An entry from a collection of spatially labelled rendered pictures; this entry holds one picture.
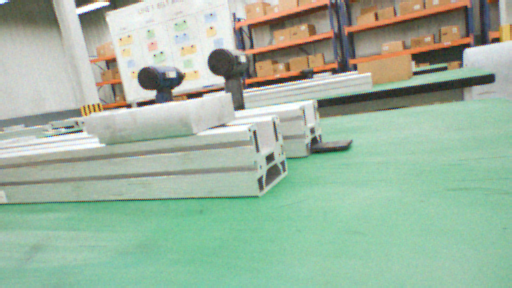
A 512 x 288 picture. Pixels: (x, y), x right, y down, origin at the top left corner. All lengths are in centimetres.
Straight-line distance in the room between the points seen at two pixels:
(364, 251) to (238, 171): 21
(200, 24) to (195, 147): 344
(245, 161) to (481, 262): 26
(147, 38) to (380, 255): 408
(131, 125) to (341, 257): 33
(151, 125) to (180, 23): 355
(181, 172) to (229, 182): 8
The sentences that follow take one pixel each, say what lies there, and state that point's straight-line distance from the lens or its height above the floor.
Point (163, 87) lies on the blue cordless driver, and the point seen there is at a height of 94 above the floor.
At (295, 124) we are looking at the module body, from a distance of 60.
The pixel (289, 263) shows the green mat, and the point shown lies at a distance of 28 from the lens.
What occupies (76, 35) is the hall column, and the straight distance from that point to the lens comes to 931.
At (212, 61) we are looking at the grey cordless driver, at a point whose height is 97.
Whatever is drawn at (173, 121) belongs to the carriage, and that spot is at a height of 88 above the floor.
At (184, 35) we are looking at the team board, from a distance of 399.
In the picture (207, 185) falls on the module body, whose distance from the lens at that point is 47.
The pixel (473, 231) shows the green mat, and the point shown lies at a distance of 32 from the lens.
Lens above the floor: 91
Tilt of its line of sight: 9 degrees down
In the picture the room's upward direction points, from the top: 10 degrees counter-clockwise
